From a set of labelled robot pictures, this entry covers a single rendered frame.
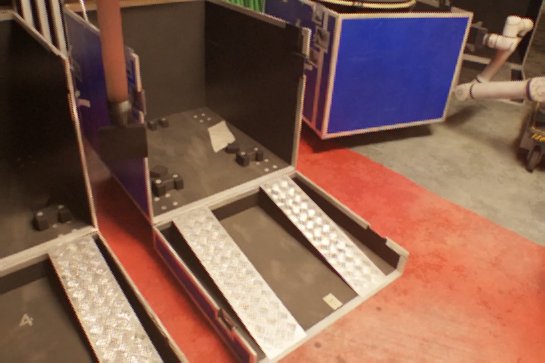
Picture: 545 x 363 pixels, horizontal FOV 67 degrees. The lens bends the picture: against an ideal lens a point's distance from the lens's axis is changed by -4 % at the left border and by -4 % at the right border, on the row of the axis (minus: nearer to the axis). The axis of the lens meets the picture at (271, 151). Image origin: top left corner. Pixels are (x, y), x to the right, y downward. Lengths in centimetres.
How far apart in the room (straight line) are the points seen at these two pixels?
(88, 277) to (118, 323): 25
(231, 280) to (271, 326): 26
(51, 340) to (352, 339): 116
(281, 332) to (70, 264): 90
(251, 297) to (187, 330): 28
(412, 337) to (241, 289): 72
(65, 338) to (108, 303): 20
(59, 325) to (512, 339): 183
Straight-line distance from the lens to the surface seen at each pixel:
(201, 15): 291
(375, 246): 219
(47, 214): 212
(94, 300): 186
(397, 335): 193
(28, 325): 197
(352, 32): 263
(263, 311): 183
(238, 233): 219
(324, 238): 213
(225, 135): 273
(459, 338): 202
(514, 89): 321
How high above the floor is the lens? 147
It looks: 30 degrees down
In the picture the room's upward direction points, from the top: 4 degrees clockwise
